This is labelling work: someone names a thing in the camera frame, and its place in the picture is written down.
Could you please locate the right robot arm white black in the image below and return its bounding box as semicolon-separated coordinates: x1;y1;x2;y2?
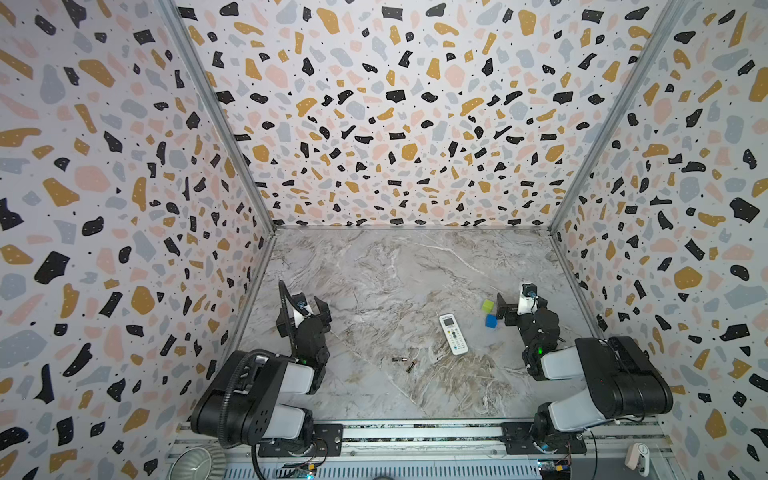
497;283;673;453

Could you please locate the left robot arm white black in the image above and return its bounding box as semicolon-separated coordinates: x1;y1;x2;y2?
190;295;332;455

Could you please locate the metal ribbed lamp shade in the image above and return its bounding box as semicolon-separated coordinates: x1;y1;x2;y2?
168;445;227;480

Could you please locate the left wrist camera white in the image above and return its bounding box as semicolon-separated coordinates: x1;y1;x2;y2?
292;294;313;318

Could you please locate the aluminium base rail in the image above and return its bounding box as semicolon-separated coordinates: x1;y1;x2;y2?
168;418;685;479

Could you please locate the white handle object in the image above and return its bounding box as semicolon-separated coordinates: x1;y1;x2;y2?
624;442;650;478

